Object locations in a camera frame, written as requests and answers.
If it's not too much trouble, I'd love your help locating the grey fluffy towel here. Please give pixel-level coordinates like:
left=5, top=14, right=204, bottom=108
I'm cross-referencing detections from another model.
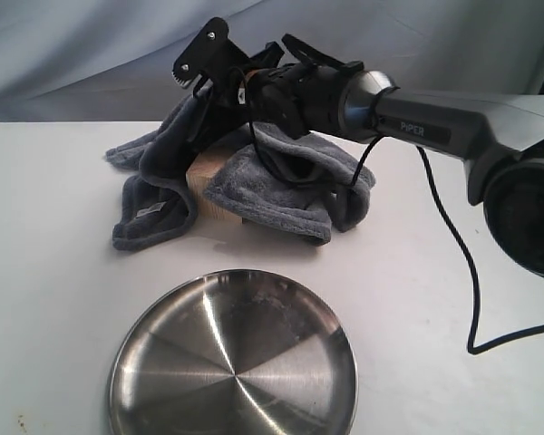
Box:
left=105, top=96, right=375, bottom=251

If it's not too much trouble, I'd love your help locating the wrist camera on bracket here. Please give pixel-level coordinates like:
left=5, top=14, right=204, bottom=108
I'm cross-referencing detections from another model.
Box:
left=172, top=17, right=250, bottom=89

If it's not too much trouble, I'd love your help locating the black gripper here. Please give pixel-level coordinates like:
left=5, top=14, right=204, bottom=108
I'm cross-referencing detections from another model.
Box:
left=188, top=34, right=363, bottom=152

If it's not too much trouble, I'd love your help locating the round stainless steel plate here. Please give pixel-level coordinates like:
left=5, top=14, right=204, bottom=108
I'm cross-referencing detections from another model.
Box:
left=106, top=269, right=358, bottom=434

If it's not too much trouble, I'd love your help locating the light wooden cube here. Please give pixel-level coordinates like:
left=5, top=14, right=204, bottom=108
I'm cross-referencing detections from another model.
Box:
left=186, top=150, right=242, bottom=224

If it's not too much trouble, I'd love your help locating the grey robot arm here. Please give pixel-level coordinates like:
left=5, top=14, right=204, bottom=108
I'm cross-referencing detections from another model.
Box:
left=172, top=29, right=544, bottom=277

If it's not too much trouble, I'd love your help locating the black cable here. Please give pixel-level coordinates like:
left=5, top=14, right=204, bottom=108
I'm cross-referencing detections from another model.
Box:
left=228, top=67, right=544, bottom=357

